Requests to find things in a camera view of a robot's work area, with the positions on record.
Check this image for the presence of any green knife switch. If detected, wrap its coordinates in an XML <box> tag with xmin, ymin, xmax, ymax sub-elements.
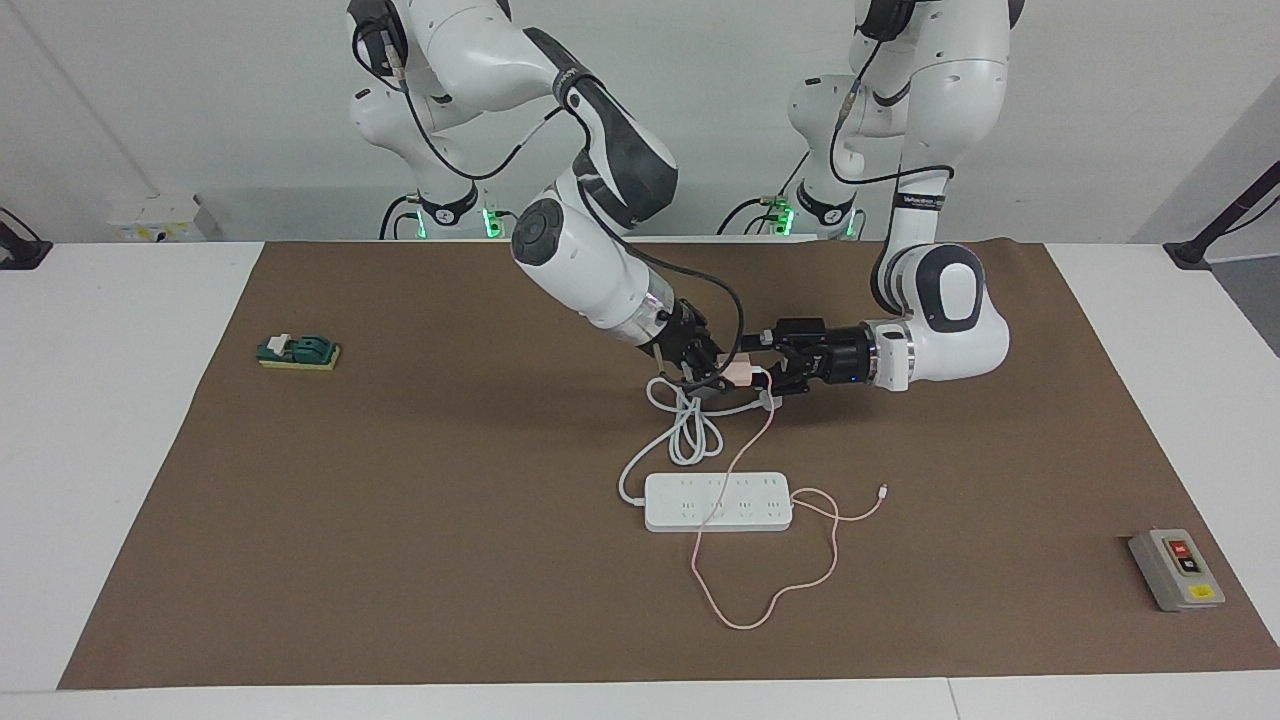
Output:
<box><xmin>256</xmin><ymin>333</ymin><xmax>342</xmax><ymax>372</ymax></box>

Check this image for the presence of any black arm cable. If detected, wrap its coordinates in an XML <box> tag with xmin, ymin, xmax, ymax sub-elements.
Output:
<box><xmin>828</xmin><ymin>40</ymin><xmax>956</xmax><ymax>188</ymax></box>
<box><xmin>383</xmin><ymin>30</ymin><xmax>748</xmax><ymax>366</ymax></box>

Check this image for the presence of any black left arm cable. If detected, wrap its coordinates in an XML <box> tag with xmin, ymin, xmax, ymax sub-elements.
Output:
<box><xmin>828</xmin><ymin>40</ymin><xmax>956</xmax><ymax>188</ymax></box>

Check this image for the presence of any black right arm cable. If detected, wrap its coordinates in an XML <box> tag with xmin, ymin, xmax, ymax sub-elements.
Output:
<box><xmin>383</xmin><ymin>30</ymin><xmax>748</xmax><ymax>366</ymax></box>

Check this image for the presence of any grey on-off switch box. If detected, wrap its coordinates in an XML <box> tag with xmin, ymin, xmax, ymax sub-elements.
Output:
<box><xmin>1128</xmin><ymin>528</ymin><xmax>1227</xmax><ymax>613</ymax></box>

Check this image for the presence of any white power strip cord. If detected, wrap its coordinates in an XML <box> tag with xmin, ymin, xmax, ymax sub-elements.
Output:
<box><xmin>617</xmin><ymin>375</ymin><xmax>781</xmax><ymax>506</ymax></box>

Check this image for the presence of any pink charging cable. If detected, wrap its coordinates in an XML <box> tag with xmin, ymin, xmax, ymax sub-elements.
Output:
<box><xmin>690</xmin><ymin>385</ymin><xmax>889</xmax><ymax>631</ymax></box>

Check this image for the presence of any black clamp stand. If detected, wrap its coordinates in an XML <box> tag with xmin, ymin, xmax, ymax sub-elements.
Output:
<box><xmin>0</xmin><ymin>208</ymin><xmax>53</xmax><ymax>271</ymax></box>
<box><xmin>1163</xmin><ymin>160</ymin><xmax>1280</xmax><ymax>271</ymax></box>

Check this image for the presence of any white power strip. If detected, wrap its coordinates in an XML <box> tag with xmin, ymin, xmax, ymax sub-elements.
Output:
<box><xmin>643</xmin><ymin>472</ymin><xmax>794</xmax><ymax>533</ymax></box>

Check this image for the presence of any white wall outlet box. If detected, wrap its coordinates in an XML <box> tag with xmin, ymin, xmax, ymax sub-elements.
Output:
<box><xmin>105</xmin><ymin>193</ymin><xmax>206</xmax><ymax>243</ymax></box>

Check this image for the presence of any brown table mat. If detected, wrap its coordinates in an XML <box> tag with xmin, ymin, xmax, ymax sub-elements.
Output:
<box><xmin>57</xmin><ymin>238</ymin><xmax>1280</xmax><ymax>691</ymax></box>

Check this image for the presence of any black base cable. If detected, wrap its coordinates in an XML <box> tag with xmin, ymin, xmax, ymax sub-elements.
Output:
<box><xmin>380</xmin><ymin>193</ymin><xmax>423</xmax><ymax>241</ymax></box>
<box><xmin>718</xmin><ymin>193</ymin><xmax>793</xmax><ymax>238</ymax></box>

